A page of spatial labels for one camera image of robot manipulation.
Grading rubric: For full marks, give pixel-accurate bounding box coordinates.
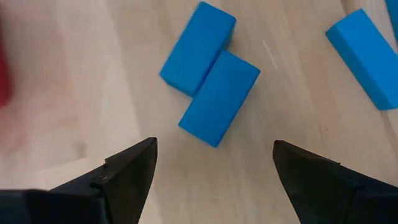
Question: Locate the thick blue wooden block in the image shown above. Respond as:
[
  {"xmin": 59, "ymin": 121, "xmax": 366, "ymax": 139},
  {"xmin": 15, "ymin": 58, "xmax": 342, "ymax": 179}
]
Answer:
[
  {"xmin": 159, "ymin": 1, "xmax": 238, "ymax": 98},
  {"xmin": 177, "ymin": 50, "xmax": 262, "ymax": 149}
]

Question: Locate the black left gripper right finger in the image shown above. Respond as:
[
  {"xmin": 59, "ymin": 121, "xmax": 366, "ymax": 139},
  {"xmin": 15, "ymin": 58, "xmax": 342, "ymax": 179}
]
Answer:
[{"xmin": 272, "ymin": 139, "xmax": 398, "ymax": 224}]

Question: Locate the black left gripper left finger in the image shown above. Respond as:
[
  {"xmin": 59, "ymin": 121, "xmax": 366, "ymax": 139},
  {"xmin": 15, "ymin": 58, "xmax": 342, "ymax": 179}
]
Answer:
[{"xmin": 0, "ymin": 136, "xmax": 159, "ymax": 224}]

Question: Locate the red plastic bin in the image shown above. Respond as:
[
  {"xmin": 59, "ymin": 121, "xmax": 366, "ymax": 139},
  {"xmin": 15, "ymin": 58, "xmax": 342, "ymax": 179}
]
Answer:
[{"xmin": 0, "ymin": 18, "xmax": 14, "ymax": 108}]

